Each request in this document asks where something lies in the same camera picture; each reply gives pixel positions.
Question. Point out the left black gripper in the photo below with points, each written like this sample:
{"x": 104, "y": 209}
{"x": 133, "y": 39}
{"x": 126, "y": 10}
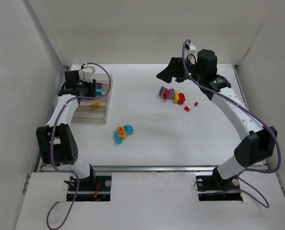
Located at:
{"x": 92, "y": 87}

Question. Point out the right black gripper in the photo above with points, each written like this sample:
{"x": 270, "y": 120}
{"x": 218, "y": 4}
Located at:
{"x": 178, "y": 69}

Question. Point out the yellow black striped lego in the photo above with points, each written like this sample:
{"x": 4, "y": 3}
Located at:
{"x": 96, "y": 104}

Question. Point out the yellow orange patterned lego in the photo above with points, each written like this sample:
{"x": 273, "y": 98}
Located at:
{"x": 121, "y": 132}

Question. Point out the teal curved lego brick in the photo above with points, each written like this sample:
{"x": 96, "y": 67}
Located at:
{"x": 128, "y": 129}

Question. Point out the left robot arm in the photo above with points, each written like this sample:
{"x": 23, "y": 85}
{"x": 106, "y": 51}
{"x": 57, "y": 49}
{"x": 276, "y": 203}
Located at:
{"x": 56, "y": 142}

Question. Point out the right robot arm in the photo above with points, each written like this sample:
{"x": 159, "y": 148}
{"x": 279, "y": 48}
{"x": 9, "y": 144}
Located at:
{"x": 257, "y": 140}

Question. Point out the purple round lego brick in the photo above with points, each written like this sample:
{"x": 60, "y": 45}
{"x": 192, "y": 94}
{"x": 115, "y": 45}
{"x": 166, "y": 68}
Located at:
{"x": 171, "y": 93}

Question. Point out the yellow lego brick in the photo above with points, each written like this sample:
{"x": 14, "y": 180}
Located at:
{"x": 176, "y": 97}

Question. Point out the red rounded lego brick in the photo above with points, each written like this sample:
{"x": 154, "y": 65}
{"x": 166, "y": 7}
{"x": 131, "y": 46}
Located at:
{"x": 181, "y": 98}

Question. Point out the clear compartment container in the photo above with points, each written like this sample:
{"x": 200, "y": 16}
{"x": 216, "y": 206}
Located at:
{"x": 85, "y": 114}

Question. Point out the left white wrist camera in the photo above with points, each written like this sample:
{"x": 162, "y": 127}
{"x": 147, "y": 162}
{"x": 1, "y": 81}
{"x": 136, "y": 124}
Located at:
{"x": 86, "y": 74}

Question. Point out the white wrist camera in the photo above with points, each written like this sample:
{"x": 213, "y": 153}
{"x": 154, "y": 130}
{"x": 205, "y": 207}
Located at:
{"x": 190, "y": 49}
{"x": 86, "y": 74}

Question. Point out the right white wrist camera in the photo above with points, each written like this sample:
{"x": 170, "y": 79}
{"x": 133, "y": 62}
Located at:
{"x": 190, "y": 49}

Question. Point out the aluminium front rail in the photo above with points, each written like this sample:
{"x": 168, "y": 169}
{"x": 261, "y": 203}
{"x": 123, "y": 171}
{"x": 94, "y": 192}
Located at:
{"x": 44, "y": 168}

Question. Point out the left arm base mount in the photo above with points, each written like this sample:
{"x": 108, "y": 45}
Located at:
{"x": 97, "y": 189}

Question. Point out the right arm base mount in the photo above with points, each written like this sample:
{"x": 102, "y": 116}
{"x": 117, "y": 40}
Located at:
{"x": 213, "y": 188}

